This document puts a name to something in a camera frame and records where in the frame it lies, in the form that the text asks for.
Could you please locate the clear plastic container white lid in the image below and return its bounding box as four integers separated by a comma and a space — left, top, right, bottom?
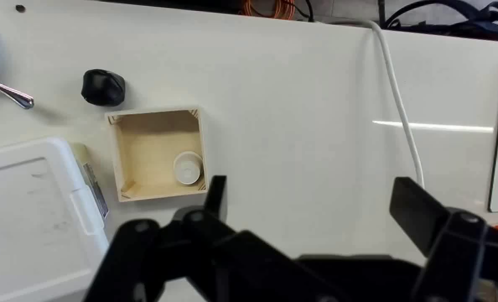
0, 138, 110, 302

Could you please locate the silver spoon handle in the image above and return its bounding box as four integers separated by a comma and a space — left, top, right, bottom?
0, 82, 36, 109

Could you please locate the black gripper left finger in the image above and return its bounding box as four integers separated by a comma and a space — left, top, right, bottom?
174, 175, 227, 223

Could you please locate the white coffee pod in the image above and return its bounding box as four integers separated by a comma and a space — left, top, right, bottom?
174, 151, 204, 186

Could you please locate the white cable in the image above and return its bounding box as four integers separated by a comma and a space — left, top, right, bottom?
368, 19, 427, 190

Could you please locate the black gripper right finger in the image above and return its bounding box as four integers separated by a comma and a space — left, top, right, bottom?
390, 176, 450, 255

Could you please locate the black cables bundle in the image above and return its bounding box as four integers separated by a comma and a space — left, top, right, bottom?
378, 0, 498, 42

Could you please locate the brown wooden box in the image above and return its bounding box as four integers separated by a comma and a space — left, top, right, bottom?
106, 108, 209, 203

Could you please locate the black soft object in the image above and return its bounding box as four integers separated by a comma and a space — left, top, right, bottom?
81, 69, 127, 108

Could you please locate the orange cable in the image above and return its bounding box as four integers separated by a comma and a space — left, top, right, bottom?
241, 0, 299, 20

